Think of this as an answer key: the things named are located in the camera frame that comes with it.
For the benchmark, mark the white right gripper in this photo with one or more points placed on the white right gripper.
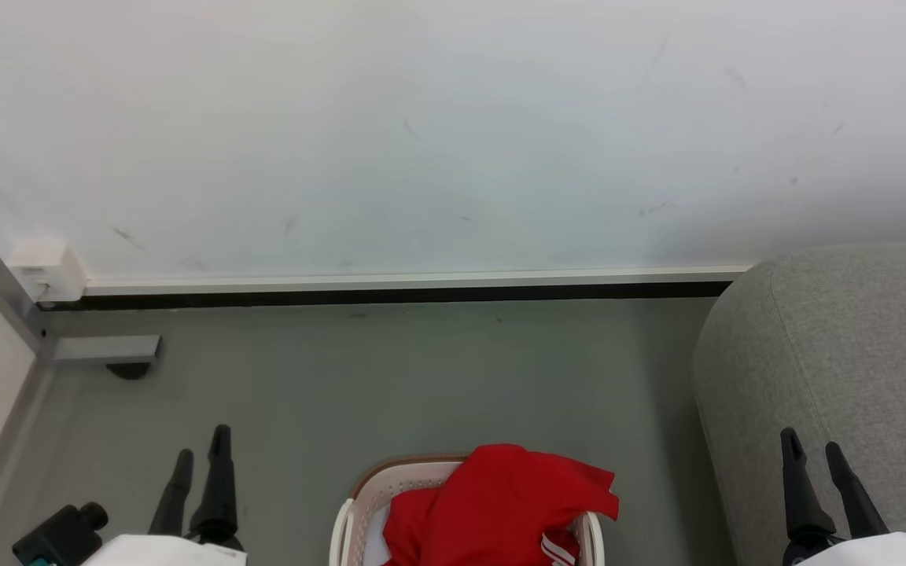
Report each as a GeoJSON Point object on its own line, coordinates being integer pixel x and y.
{"type": "Point", "coordinates": [878, 552]}

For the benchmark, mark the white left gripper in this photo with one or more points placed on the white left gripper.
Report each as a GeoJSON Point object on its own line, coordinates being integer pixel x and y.
{"type": "Point", "coordinates": [162, 552]}

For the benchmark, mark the red shirt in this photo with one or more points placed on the red shirt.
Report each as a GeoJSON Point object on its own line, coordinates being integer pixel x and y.
{"type": "Point", "coordinates": [500, 503]}

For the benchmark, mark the grey fabric sofa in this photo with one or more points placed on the grey fabric sofa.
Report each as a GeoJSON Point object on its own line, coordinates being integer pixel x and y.
{"type": "Point", "coordinates": [838, 346]}

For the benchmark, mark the white laundry basket brown rim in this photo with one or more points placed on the white laundry basket brown rim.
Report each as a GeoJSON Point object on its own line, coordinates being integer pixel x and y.
{"type": "Point", "coordinates": [366, 495]}

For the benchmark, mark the white and black baseboard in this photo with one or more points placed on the white and black baseboard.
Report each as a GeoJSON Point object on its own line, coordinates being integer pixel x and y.
{"type": "Point", "coordinates": [406, 287]}

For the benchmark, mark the black frame foot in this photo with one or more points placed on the black frame foot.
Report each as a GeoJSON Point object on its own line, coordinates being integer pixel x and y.
{"type": "Point", "coordinates": [130, 370]}

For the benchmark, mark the white wall box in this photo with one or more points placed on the white wall box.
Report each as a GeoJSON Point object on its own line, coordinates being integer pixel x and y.
{"type": "Point", "coordinates": [44, 271]}

